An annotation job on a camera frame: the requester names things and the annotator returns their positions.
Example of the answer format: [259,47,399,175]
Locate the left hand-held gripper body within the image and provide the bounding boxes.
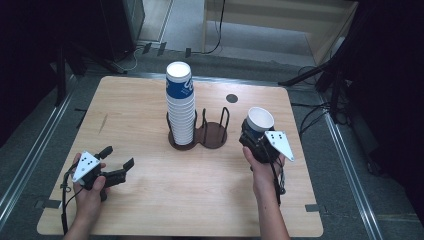
[71,150,128,203]

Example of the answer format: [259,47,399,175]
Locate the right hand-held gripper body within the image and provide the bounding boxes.
[238,119,296,165]

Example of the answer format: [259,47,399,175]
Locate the blue banded paper cup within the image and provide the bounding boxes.
[245,106,276,140]

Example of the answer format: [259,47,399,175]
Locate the dark wire cup holder rack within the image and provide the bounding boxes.
[166,106,231,152]

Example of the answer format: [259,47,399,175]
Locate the stack of white paper cups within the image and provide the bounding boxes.
[165,60,197,147]

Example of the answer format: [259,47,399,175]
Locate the person's right hand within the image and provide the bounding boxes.
[242,145,287,202]

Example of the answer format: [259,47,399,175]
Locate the person's left hand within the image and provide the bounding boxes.
[71,151,112,222]

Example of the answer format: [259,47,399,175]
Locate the black stand legs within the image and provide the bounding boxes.
[277,33,355,125]

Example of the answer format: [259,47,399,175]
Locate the black tripod leg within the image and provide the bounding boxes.
[65,39,129,76]

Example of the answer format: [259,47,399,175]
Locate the dark cabinet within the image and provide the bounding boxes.
[99,0,146,63]

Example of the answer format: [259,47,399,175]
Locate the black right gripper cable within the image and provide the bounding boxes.
[270,156,288,206]

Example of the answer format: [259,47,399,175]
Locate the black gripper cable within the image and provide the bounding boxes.
[59,169,85,236]
[270,156,288,206]

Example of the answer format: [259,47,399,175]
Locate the black floor cables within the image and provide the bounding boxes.
[290,65,335,138]

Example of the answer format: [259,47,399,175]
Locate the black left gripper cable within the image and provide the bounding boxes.
[59,169,85,236]

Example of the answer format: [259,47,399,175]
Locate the metal floor rail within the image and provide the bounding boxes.
[318,93,384,240]
[0,75,76,232]

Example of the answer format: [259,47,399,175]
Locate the black upright stand post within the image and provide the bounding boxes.
[54,42,68,108]

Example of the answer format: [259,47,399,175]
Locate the white floor cable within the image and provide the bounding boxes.
[122,45,145,73]

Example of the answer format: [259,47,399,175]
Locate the black hanging cable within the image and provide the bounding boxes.
[199,0,227,56]

